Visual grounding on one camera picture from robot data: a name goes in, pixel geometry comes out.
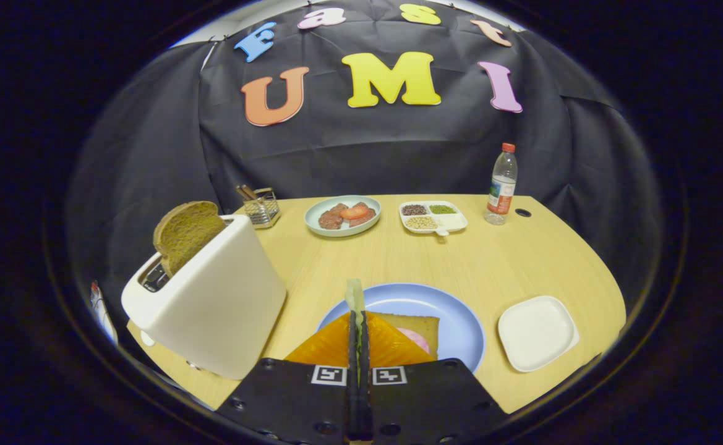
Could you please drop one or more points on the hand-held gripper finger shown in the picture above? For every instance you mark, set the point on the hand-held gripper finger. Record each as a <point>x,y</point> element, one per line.
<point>352,383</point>
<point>366,395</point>

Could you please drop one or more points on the green lettuce leaf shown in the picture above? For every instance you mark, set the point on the green lettuce leaf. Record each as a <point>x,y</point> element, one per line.
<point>355,296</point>

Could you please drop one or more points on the rounded brown toast slice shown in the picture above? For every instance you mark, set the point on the rounded brown toast slice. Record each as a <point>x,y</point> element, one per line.
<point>188,232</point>

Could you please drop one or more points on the pink ham slice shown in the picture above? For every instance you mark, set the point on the pink ham slice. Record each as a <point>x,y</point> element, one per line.
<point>417,339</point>

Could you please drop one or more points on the square brown bread slice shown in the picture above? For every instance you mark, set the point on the square brown bread slice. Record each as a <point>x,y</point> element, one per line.
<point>420,324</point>

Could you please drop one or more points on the blue round plate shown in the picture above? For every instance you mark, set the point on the blue round plate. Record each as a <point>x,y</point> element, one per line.
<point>448,309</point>

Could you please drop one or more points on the white toaster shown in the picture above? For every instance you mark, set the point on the white toaster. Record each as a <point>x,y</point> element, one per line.
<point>225,303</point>

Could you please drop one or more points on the pale green round plate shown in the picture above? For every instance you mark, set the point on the pale green round plate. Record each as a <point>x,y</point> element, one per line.
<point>336,232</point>

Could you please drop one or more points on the brown meat patty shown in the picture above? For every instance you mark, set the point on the brown meat patty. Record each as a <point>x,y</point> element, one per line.
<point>330,219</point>
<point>364,221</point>

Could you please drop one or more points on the red tomato slice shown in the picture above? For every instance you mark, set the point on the red tomato slice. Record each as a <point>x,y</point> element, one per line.
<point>355,212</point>

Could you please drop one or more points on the pile of beige beans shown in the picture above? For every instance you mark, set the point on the pile of beige beans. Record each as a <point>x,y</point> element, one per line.
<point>421,223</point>

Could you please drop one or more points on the small white square plate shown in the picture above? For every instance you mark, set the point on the small white square plate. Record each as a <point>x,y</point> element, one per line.
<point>537,334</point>

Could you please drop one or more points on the pile of dark beans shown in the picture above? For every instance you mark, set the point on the pile of dark beans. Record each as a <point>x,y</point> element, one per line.
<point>414,210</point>

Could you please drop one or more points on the white divided dish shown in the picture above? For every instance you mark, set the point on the white divided dish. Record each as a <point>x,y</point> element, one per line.
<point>454,222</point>

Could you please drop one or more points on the pile of green beans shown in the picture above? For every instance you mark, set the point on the pile of green beans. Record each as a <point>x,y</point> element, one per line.
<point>443,209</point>

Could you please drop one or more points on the brown wooden chopstick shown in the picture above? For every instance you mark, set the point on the brown wooden chopstick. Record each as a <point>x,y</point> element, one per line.
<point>242,193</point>
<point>250,191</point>

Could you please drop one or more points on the black backdrop cloth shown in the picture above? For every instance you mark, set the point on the black backdrop cloth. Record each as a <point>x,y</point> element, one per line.
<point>367,154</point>

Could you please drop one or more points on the clear plastic bottle red cap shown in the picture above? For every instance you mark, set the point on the clear plastic bottle red cap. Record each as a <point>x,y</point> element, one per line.
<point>502,185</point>

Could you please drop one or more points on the white and red object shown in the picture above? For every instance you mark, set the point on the white and red object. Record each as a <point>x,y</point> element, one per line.
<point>98,306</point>

